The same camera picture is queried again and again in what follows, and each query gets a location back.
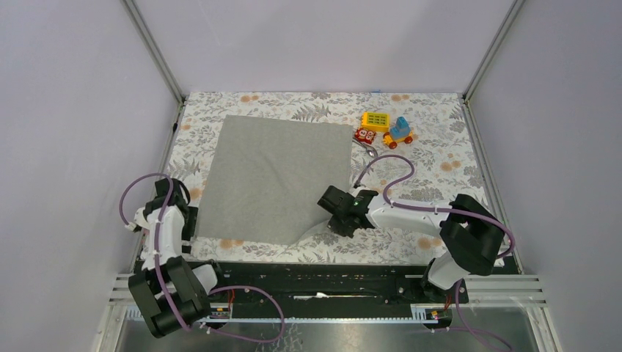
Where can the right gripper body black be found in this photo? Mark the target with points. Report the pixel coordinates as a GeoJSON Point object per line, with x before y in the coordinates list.
{"type": "Point", "coordinates": [337, 224]}

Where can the floral tablecloth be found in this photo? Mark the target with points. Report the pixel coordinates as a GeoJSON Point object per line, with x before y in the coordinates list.
{"type": "Point", "coordinates": [439, 164]}

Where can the red toy block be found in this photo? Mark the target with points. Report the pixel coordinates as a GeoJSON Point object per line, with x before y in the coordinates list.
{"type": "Point", "coordinates": [364, 135]}

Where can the left aluminium frame post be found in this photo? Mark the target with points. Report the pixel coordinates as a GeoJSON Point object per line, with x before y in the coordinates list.
{"type": "Point", "coordinates": [161, 65]}

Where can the white slotted cable duct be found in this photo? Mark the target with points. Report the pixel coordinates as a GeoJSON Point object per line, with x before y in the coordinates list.
{"type": "Point", "coordinates": [416, 315]}

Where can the metal spoon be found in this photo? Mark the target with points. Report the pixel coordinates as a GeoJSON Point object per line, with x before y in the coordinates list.
{"type": "Point", "coordinates": [370, 150]}

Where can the yellow toy brick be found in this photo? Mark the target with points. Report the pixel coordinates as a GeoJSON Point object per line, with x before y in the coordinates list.
{"type": "Point", "coordinates": [375, 121]}

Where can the right aluminium frame post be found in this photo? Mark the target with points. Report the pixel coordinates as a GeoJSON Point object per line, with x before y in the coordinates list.
{"type": "Point", "coordinates": [491, 52]}

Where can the blue yellow toy car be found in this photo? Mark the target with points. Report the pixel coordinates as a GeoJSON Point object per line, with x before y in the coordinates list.
{"type": "Point", "coordinates": [400, 132]}

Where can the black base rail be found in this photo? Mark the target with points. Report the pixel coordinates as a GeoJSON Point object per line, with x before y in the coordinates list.
{"type": "Point", "coordinates": [295, 290]}

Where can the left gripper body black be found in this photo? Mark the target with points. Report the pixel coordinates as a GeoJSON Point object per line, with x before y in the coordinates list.
{"type": "Point", "coordinates": [188, 225]}

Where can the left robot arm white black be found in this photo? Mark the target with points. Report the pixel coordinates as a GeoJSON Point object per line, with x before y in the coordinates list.
{"type": "Point", "coordinates": [169, 293]}

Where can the aluminium frame post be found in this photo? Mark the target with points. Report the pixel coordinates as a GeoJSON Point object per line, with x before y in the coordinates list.
{"type": "Point", "coordinates": [161, 65]}
{"type": "Point", "coordinates": [491, 52]}

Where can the grey cloth napkin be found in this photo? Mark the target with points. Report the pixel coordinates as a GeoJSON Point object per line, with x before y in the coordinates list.
{"type": "Point", "coordinates": [267, 176]}

